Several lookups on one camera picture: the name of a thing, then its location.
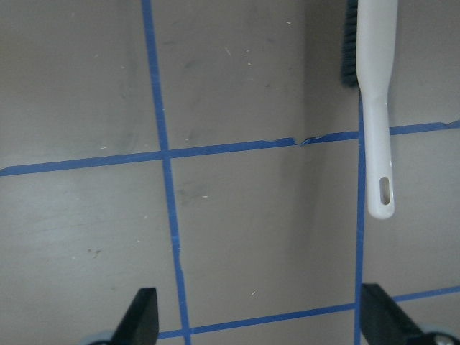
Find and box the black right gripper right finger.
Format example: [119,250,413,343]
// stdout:
[360,283,426,345]

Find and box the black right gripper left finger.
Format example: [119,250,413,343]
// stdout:
[110,287,159,345]

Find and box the white hand brush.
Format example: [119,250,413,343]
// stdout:
[341,1,398,219]

